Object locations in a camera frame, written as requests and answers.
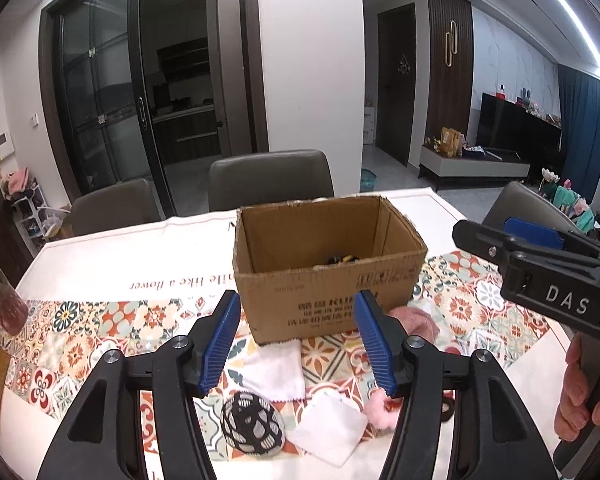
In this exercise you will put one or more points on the yellow boxes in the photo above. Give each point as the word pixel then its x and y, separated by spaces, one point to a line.
pixel 451 140

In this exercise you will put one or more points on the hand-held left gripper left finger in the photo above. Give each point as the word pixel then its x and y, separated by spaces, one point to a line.
pixel 220 350

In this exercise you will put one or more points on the white shoe rack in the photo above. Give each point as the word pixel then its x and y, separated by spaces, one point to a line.
pixel 35 215

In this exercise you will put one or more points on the grey dining chair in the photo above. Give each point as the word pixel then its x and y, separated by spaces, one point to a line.
pixel 270 180
pixel 525 205
pixel 115 207

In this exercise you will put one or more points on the pink plush hat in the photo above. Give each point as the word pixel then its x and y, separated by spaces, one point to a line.
pixel 19 181

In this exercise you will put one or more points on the person's right hand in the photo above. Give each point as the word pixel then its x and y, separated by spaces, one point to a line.
pixel 574 385

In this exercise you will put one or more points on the blue curtain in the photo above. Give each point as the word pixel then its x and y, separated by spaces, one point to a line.
pixel 582 135

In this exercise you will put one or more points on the pink fuzzy towel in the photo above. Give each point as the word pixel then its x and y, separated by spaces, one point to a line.
pixel 420 322

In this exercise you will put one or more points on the dark sliding glass door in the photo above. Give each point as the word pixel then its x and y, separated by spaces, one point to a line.
pixel 95 85

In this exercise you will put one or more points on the silver refrigerator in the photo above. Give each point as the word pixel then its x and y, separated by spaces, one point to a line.
pixel 230 60

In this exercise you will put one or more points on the brown cardboard box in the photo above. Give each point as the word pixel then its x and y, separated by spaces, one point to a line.
pixel 300 300

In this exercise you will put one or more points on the dark slatted wall panel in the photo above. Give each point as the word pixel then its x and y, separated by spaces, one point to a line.
pixel 460 95

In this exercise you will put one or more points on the teal and pink clothes pile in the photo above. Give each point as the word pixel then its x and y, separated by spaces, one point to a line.
pixel 570 205

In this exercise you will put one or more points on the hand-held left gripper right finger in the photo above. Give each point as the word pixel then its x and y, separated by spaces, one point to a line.
pixel 375 345

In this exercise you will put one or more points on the black and yellow object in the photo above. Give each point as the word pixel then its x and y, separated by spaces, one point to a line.
pixel 342 259

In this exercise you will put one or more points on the white television cabinet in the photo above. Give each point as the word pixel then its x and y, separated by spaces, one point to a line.
pixel 460 167

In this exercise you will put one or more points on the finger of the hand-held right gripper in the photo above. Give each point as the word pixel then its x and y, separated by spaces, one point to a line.
pixel 480 240
pixel 530 232

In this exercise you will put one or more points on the pink vase with dried flowers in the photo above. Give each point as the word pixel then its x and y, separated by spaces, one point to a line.
pixel 5 305

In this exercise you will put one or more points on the black television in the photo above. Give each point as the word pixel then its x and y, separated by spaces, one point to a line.
pixel 515 127

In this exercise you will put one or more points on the white cloth with zigzag edge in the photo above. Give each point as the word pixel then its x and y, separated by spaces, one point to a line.
pixel 275 372

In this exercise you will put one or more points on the patterned tablecloth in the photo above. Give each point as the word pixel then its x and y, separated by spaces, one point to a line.
pixel 130 260

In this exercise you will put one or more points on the small pink fluffy item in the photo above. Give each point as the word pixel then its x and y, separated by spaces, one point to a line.
pixel 380 412

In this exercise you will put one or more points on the dark wooden door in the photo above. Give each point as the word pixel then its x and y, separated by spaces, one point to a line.
pixel 396 85

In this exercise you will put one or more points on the black and white mesh ball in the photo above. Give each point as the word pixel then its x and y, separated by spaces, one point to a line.
pixel 252 425

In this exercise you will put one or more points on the white wall intercom panel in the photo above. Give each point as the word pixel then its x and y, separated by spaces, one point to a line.
pixel 5 144

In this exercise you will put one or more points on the gold wall ornament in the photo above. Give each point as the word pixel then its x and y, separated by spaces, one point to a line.
pixel 450 42

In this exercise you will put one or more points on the teal basket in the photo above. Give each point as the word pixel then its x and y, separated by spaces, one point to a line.
pixel 368 180

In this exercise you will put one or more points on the ceiling light strip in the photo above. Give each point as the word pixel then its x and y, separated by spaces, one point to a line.
pixel 575 15

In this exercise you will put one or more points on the folded white cloth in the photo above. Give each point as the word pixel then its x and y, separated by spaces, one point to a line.
pixel 325 430

